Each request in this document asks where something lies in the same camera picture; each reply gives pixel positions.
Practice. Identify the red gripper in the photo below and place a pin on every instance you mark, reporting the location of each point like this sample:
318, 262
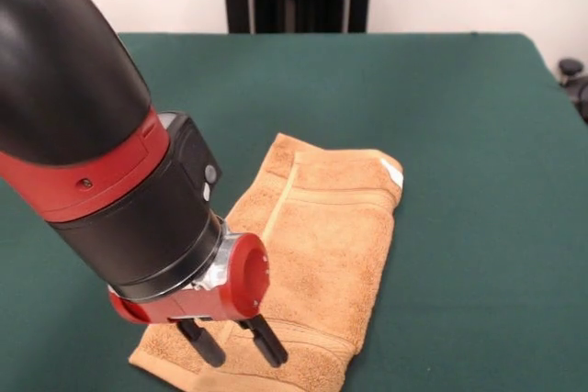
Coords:
239, 282

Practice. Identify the tan terry towel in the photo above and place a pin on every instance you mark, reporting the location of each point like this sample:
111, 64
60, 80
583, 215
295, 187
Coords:
321, 249

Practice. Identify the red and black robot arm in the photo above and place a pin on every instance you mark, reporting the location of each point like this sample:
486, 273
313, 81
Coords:
92, 112

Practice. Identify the dark green table cloth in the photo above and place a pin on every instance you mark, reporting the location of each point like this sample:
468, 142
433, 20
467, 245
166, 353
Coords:
459, 272

